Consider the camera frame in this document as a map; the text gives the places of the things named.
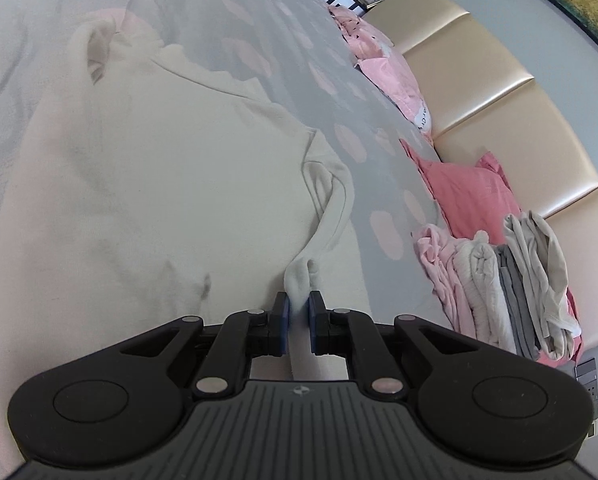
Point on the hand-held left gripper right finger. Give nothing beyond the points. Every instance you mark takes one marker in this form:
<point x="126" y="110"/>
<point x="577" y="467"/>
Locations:
<point x="313" y="322"/>

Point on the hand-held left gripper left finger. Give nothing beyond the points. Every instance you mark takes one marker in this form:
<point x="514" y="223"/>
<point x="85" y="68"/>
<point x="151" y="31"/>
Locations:
<point x="282" y="322"/>

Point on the cream hooded sweatshirt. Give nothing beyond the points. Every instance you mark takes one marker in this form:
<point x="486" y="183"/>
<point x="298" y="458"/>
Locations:
<point x="154" y="185"/>

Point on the pale pink garment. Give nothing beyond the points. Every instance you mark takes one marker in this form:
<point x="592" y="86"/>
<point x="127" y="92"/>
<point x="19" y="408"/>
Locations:
<point x="436" y="270"/>

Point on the folded cream garment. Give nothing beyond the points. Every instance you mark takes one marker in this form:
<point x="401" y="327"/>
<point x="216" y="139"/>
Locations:
<point x="479" y="285"/>

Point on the coral pink pillow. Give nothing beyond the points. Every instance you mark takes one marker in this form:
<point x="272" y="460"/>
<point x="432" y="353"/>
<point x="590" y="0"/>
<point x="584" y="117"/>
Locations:
<point x="464" y="195"/>

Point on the folded grey garment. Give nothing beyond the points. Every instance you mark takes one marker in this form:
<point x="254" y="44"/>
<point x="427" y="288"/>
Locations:
<point x="516" y="300"/>

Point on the folded beige garment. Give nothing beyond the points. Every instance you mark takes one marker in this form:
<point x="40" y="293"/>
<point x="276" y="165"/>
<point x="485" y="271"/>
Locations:
<point x="539" y="260"/>

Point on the light pink printed pillow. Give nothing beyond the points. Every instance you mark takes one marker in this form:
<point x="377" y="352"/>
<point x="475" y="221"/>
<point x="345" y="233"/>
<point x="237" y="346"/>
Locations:
<point x="394" y="90"/>

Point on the grey device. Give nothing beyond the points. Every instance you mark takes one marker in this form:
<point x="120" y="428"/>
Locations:
<point x="586" y="375"/>

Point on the beige padded headboard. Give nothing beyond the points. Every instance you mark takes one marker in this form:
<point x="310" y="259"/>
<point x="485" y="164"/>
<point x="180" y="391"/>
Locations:
<point x="504" y="100"/>

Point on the crumpled pink dotted garment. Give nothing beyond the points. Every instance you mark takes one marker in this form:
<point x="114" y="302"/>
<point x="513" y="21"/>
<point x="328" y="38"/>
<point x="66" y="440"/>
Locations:
<point x="359" y="30"/>

